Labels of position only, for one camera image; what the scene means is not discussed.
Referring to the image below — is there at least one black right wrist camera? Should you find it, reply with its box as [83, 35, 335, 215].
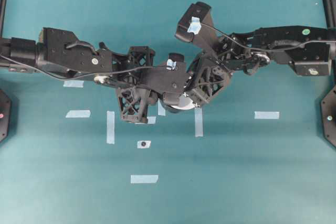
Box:
[175, 2, 218, 54]

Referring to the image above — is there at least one black frame post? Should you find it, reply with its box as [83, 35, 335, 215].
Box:
[0, 0, 7, 37]
[323, 0, 335, 28]

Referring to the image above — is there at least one vertical blue tape strip right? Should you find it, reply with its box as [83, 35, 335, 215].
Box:
[194, 108, 204, 137]

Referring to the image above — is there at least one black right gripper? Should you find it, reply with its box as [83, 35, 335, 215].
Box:
[185, 51, 232, 108]

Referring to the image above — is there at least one blue tape strip upper left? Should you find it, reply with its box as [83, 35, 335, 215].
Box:
[63, 80, 84, 88]

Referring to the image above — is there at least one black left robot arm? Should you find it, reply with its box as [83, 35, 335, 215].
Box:
[1, 28, 190, 123]

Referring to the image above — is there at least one vertical blue tape strip left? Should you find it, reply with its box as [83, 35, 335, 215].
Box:
[106, 111, 115, 144]

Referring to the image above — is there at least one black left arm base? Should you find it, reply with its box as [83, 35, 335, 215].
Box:
[0, 89, 12, 142]

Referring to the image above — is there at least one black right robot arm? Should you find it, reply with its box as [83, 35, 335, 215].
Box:
[184, 26, 335, 108]

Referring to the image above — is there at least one blue tape strip bottom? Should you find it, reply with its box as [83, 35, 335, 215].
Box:
[130, 175, 159, 184]

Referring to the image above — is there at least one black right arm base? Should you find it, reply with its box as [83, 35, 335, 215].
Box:
[320, 86, 336, 147]

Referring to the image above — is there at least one white paper cup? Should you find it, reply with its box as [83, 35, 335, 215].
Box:
[171, 94, 195, 110]

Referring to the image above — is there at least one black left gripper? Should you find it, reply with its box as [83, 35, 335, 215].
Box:
[113, 46, 188, 124]

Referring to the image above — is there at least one blue tape strip near handle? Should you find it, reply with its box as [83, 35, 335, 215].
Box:
[147, 116, 156, 124]

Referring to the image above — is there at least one black left frame post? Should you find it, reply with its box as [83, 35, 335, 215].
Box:
[0, 0, 7, 37]

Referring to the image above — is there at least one black right frame post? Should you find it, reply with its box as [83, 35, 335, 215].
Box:
[323, 0, 335, 28]

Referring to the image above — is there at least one vertical blue tape strip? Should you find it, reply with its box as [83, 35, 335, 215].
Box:
[106, 111, 115, 144]
[194, 108, 204, 137]

